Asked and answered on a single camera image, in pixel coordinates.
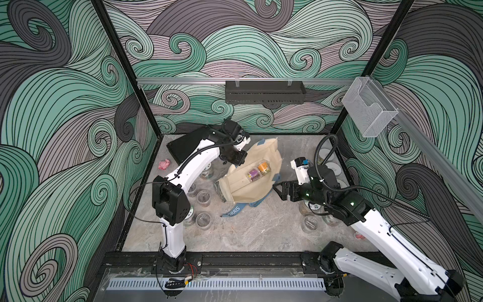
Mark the teal bee label jar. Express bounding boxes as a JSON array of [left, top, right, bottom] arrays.
[[196, 212, 212, 230]]

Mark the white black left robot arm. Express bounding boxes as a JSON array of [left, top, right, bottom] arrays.
[[152, 128, 250, 271]]

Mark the clear teal rim jar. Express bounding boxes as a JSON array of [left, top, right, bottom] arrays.
[[322, 215, 342, 227]]

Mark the black hard case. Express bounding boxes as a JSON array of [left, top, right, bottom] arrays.
[[167, 126, 209, 165]]

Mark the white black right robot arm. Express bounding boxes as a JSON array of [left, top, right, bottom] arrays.
[[273, 179, 465, 301]]

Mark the teal label seed jar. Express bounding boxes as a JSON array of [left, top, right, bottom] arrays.
[[200, 165, 214, 179]]

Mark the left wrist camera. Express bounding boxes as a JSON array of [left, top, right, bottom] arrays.
[[221, 119, 251, 150]]

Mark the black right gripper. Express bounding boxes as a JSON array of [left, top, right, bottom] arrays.
[[272, 177, 328, 208]]

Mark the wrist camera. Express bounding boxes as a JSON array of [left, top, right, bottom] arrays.
[[290, 157, 309, 185], [221, 119, 251, 150]]

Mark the orange label small jar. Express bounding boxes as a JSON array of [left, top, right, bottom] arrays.
[[257, 161, 271, 176]]

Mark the teal sunflower lid jar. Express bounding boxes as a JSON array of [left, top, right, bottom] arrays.
[[299, 201, 321, 216]]

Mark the purple eggplant label jar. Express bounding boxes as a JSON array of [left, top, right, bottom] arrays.
[[184, 206, 196, 227]]

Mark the clear plastic seed jar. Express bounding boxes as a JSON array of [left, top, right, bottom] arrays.
[[196, 190, 211, 208]]

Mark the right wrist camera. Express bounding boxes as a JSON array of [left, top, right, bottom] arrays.
[[290, 157, 309, 185]]

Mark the purple white label jar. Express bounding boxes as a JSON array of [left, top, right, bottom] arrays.
[[247, 168, 262, 182]]

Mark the beige canvas tote bag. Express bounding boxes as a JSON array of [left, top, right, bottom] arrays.
[[215, 138, 283, 218]]

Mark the aluminium wall rail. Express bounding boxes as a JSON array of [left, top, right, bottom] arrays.
[[136, 77, 355, 86]]

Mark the black perforated wall shelf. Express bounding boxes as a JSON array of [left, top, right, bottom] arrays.
[[225, 81, 307, 106]]

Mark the white slotted cable duct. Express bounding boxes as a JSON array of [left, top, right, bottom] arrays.
[[106, 277, 326, 291]]

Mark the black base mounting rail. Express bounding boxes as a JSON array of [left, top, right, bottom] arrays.
[[101, 252, 338, 276]]

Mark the green label seed jar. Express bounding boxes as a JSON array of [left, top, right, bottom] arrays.
[[318, 148, 335, 164]]

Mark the clear acrylic wall box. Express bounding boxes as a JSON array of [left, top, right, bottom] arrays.
[[342, 76, 399, 138]]

